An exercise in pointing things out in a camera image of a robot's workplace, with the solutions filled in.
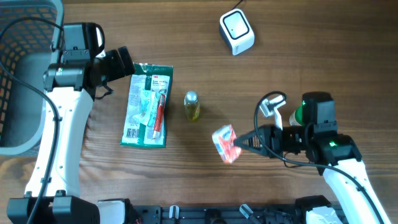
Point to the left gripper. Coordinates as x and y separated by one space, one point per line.
119 70

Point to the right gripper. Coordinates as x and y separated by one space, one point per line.
273 141

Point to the green lid jar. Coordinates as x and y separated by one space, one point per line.
296 118

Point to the red white tube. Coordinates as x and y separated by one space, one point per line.
159 117

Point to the green package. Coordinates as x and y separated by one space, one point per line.
146 86

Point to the small yellow bottle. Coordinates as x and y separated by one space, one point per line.
192 105

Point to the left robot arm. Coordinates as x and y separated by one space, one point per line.
53 193

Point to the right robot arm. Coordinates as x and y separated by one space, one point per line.
314 141

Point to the white barcode scanner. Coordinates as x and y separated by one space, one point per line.
236 31

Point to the dark grey mesh basket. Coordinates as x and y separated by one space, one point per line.
28 46

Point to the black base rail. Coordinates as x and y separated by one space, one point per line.
304 210

